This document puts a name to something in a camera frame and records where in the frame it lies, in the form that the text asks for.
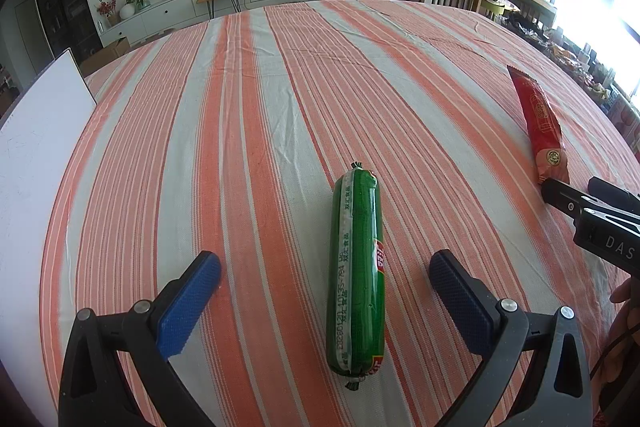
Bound long red snack packet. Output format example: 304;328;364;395
506;65;571;186

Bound white storage box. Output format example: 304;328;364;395
0;48;98;373

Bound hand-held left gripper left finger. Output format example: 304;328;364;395
57;251;222;427

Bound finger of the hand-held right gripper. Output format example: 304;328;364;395
588;177;640;218
541;177;593;223

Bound dark basket of packets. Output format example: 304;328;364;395
505;14;546;40

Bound person's right hand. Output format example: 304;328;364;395
600;278;640;385

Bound green sausage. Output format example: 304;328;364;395
326;161;387;392

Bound cardboard box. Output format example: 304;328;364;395
80;36;132;75

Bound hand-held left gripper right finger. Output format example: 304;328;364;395
428;249;596;427

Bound group of cans and jars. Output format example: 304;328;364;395
545;27;640;138

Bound orange striped tablecloth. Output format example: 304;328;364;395
39;0;636;427

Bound red flowers in vase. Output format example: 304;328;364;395
96;0;121;26

